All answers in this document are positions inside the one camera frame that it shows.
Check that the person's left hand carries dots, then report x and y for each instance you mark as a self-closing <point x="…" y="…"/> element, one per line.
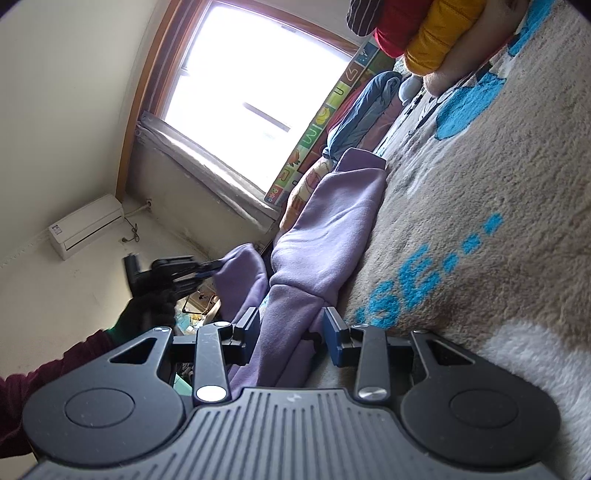
<point x="147" y="314"/>

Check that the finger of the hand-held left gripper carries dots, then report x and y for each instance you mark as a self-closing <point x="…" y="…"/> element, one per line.
<point x="210" y="266"/>
<point x="196" y="280"/>

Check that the grey window sill cover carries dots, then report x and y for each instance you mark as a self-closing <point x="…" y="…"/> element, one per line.
<point x="198" y="161"/>

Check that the pink pillow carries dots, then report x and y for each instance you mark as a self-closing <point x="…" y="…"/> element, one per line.
<point x="448" y="76"/>

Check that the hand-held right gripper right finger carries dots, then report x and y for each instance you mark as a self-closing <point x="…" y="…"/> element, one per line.
<point x="333" y="334"/>

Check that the purple hoodie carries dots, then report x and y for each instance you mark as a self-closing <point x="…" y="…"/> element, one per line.
<point x="318" y="230"/>

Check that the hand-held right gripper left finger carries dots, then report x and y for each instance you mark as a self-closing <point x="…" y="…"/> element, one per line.
<point x="247" y="332"/>

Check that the colourful alphabet play mat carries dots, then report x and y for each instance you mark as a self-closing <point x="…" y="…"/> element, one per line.
<point x="314" y="124"/>

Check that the wooden framed window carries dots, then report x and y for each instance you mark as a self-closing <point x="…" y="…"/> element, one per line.
<point x="258" y="69"/>

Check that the cartoon print quilt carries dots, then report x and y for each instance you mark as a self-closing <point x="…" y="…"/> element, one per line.
<point x="304" y="184"/>

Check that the grey printed blanket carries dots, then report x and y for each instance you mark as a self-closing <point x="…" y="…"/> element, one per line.
<point x="461" y="184"/>

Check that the blue cloth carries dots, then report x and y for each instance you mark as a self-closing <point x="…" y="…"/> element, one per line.
<point x="364" y="110"/>

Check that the light blue plush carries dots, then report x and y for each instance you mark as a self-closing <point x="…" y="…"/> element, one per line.
<point x="410" y="87"/>

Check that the dark striped cloth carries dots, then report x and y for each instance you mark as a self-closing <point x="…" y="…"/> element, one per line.
<point x="364" y="16"/>

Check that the white air conditioner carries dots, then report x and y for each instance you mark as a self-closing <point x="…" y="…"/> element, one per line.
<point x="85" y="226"/>

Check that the person's left forearm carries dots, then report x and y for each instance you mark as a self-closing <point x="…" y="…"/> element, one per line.
<point x="37" y="383"/>

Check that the red jacket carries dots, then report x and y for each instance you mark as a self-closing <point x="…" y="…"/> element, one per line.
<point x="401" y="23"/>

